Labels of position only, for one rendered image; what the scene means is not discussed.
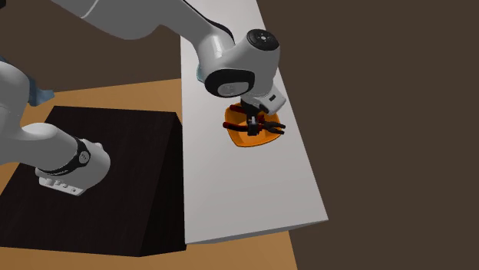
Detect orange bowl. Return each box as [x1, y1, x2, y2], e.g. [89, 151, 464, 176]
[223, 102, 282, 148]

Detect black robot stand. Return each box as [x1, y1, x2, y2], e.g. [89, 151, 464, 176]
[0, 105, 187, 258]

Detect blue grey angular shape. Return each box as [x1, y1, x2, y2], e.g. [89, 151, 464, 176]
[0, 54, 55, 108]

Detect red handled black pliers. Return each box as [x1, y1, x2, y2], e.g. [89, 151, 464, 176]
[223, 104, 287, 136]

